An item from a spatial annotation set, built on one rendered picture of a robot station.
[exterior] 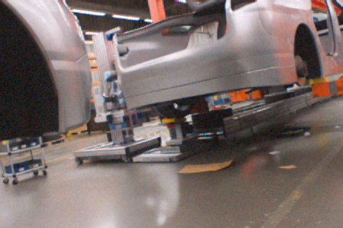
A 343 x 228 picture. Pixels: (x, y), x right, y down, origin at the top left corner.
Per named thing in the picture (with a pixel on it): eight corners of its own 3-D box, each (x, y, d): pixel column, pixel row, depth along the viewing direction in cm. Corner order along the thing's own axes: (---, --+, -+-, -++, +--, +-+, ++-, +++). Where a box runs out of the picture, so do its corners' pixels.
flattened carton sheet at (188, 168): (227, 170, 324) (227, 166, 324) (177, 174, 346) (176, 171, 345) (233, 162, 352) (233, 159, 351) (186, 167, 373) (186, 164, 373)
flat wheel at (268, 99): (301, 101, 692) (298, 89, 691) (269, 106, 693) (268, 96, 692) (289, 101, 758) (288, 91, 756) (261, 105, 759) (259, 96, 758)
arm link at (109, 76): (112, 103, 491) (117, 73, 458) (102, 105, 483) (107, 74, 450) (109, 99, 498) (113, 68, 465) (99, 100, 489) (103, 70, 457)
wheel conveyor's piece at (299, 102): (291, 118, 654) (288, 99, 652) (252, 122, 711) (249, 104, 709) (308, 111, 729) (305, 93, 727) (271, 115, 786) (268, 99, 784)
